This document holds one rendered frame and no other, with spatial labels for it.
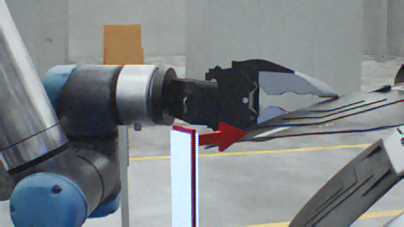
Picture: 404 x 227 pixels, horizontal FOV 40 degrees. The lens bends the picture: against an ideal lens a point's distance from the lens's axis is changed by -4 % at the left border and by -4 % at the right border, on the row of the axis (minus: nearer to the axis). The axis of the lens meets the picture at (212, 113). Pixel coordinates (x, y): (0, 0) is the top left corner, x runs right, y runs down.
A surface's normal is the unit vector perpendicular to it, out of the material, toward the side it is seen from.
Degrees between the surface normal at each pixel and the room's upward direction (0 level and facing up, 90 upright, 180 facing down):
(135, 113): 116
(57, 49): 90
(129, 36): 90
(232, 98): 84
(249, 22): 90
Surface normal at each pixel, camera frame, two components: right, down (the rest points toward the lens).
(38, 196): -0.09, 0.16
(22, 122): 0.30, -0.02
